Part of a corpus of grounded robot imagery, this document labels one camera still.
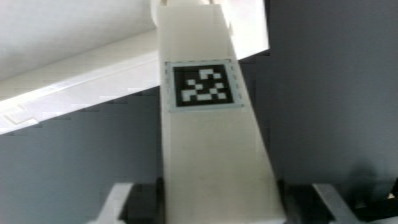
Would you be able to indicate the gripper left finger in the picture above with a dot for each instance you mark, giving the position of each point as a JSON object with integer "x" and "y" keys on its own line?
{"x": 134, "y": 204}

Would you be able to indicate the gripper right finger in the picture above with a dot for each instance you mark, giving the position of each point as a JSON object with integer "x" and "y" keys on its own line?
{"x": 315, "y": 206}

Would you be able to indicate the white desk tabletop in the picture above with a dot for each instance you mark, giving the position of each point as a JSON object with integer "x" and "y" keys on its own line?
{"x": 86, "y": 47}

